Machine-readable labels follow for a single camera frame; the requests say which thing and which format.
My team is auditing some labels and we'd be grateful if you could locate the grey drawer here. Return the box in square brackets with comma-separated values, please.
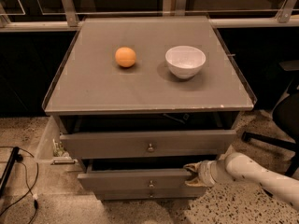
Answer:
[95, 188, 206, 201]
[78, 157, 194, 192]
[60, 130, 236, 160]

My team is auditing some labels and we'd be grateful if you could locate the clear plastic bin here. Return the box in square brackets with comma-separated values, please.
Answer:
[35, 117, 76, 165]

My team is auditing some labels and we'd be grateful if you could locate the orange ball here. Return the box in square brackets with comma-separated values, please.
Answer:
[115, 47, 136, 68]

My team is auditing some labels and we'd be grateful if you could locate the metal window bracket left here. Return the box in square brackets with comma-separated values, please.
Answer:
[61, 0, 79, 27]

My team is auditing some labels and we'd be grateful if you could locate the black floor stand bar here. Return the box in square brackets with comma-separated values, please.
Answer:
[0, 147, 20, 197]

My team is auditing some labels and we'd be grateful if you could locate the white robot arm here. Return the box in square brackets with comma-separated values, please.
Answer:
[183, 152, 299, 211]

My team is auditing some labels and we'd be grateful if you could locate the white bowl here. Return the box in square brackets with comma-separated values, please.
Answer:
[165, 46, 206, 79]

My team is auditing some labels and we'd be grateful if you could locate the black office chair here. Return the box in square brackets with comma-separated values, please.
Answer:
[241, 59, 299, 179]

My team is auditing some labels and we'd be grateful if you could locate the grey top drawer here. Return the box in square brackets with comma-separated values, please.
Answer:
[60, 130, 236, 160]

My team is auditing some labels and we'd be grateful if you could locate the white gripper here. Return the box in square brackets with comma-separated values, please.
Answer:
[183, 161, 226, 188]

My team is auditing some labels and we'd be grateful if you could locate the grey bottom drawer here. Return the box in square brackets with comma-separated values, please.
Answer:
[95, 188, 206, 201]

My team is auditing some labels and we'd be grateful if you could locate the black floor cable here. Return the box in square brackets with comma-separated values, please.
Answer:
[0, 146, 40, 224]

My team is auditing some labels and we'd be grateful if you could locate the grey drawer cabinet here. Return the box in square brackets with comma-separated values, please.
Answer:
[41, 15, 258, 202]

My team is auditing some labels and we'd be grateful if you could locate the metal window bracket right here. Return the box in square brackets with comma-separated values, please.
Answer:
[275, 0, 297, 23]

